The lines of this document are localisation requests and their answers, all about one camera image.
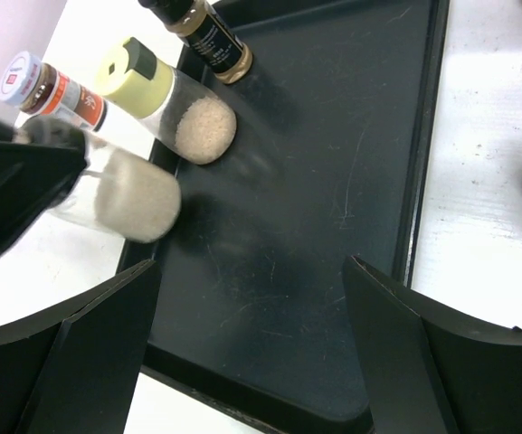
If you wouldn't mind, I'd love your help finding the yellow cap seasoning shaker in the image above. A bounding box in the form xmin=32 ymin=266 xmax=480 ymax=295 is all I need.
xmin=94 ymin=37 xmax=237 ymax=165

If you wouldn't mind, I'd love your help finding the black rectangular tray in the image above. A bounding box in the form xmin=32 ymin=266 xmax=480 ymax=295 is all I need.
xmin=119 ymin=1 xmax=449 ymax=433

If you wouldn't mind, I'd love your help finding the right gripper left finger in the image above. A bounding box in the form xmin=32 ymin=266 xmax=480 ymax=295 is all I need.
xmin=0 ymin=260 xmax=160 ymax=433

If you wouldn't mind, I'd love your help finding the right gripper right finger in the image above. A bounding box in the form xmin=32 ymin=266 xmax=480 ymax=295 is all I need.
xmin=342 ymin=256 xmax=522 ymax=433

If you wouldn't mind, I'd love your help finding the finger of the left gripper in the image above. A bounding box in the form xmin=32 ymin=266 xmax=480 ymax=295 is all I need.
xmin=0 ymin=116 xmax=87 ymax=257

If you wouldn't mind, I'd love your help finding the small brown spice bottle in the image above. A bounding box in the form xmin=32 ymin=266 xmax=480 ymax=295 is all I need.
xmin=138 ymin=0 xmax=253 ymax=84

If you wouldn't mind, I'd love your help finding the white cap dark spice jar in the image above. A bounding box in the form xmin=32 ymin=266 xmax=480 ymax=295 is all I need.
xmin=0 ymin=51 xmax=108 ymax=132

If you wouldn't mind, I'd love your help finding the black top grinder bottle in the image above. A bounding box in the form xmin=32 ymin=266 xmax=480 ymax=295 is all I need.
xmin=15 ymin=116 xmax=182 ymax=243

